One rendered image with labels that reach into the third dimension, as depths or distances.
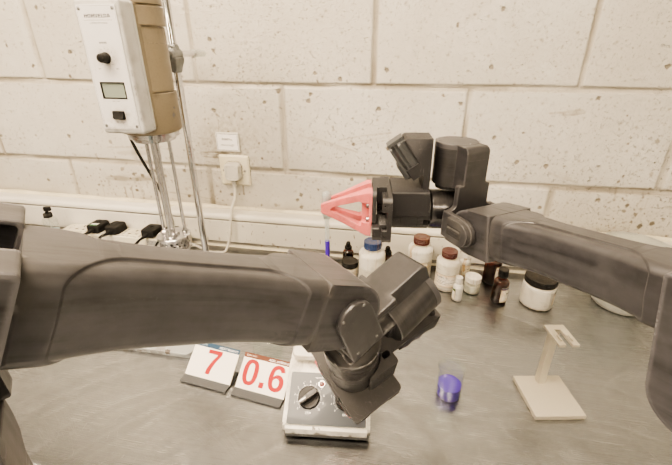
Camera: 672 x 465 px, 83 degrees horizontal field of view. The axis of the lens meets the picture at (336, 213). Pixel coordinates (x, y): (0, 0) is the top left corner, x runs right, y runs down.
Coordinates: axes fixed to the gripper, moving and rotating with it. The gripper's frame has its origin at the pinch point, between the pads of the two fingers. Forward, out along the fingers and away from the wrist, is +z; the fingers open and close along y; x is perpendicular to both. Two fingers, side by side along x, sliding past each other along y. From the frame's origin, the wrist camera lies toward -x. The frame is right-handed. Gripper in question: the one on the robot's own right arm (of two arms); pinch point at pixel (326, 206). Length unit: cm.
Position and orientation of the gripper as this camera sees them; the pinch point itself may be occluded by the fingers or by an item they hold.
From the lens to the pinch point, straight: 55.6
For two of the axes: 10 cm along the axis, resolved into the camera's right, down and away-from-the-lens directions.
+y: -0.7, 4.0, -9.2
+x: 0.0, 9.2, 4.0
